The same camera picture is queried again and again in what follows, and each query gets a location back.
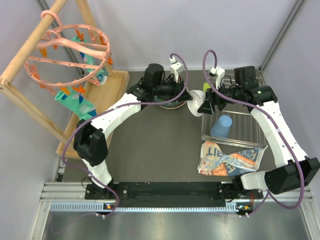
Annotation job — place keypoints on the white bowl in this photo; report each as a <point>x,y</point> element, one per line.
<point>198,98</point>

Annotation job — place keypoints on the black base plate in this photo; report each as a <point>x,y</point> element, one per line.
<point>178,194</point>

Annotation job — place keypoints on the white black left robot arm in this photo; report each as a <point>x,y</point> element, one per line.
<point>90,142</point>

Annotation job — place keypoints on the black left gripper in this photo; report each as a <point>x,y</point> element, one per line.
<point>178,87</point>

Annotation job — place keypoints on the light blue cup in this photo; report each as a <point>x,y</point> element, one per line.
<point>221,127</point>

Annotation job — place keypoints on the teal patterned sock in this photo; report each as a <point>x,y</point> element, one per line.
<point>102,75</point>
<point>76,103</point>

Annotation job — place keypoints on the aluminium frame rail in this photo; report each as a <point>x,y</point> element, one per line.
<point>84,197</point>

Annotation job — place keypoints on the pink round clip hanger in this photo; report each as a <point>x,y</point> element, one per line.
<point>57,48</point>

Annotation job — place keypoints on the red teal floral plate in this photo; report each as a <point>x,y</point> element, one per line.
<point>172,105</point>

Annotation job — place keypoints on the dark blue speckled plate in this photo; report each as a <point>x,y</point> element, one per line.
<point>159,100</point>

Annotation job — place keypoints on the wire dish rack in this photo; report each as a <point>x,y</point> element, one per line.
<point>244,132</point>

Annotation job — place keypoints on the wooden tray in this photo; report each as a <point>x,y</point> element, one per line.
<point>103,97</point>

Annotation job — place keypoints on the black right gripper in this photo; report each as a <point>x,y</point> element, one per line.
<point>214,98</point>

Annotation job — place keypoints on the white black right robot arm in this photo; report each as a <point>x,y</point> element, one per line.
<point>294,168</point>

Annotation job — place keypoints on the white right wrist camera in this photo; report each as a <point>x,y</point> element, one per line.
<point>217,73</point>

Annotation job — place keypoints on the printed dish towel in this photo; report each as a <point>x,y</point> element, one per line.
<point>213,162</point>

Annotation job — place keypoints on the lime green bowl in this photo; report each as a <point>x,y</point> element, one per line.
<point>206,86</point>

